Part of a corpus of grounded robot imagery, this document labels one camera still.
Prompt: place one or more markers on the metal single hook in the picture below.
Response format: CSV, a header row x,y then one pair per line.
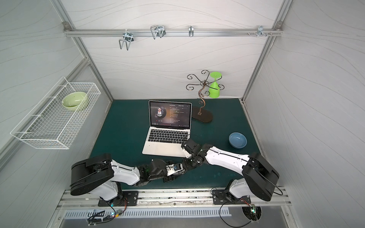
x,y
191,31

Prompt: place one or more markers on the white wire basket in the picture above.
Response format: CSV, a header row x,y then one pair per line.
x,y
49,125

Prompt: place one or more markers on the aluminium top rail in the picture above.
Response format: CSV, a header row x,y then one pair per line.
x,y
146,33

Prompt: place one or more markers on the aluminium frame post right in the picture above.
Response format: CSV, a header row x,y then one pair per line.
x,y
277,25

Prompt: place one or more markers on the blue bowl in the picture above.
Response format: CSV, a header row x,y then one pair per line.
x,y
237,140

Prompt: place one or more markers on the green ceramic bowl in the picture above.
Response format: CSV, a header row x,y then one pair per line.
x,y
76,101

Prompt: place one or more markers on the metal double hook middle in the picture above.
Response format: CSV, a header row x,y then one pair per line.
x,y
157,31

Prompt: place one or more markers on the metal hook right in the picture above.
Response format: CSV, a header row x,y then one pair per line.
x,y
260,33

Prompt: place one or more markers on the aluminium frame post left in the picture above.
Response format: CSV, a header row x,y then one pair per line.
x,y
61,11

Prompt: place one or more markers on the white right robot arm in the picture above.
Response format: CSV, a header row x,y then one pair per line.
x,y
259,178

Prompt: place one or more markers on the aluminium frame post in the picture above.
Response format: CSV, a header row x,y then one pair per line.
x,y
277,25
61,11

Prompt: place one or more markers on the brown copper cup holder stand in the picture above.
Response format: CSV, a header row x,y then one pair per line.
x,y
199,113

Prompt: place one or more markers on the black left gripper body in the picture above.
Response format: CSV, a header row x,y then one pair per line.
x,y
166,174

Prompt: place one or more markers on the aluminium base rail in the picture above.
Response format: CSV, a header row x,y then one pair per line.
x,y
169,198

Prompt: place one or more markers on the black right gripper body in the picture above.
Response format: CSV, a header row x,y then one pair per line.
x,y
191,147

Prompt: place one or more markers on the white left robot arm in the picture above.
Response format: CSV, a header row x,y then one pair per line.
x,y
102,176

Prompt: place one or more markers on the silver laptop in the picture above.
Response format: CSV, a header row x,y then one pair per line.
x,y
170,126

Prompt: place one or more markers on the white slotted cable duct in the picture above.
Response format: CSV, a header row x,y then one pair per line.
x,y
151,213

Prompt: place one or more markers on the green plastic goblet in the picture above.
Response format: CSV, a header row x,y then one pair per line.
x,y
214,89

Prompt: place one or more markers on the metal double hook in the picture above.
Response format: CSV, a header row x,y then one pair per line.
x,y
157,31
126,40

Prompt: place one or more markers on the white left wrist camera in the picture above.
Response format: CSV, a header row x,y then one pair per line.
x,y
175,169

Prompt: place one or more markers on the metal double hook left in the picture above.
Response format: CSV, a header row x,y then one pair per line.
x,y
126,40

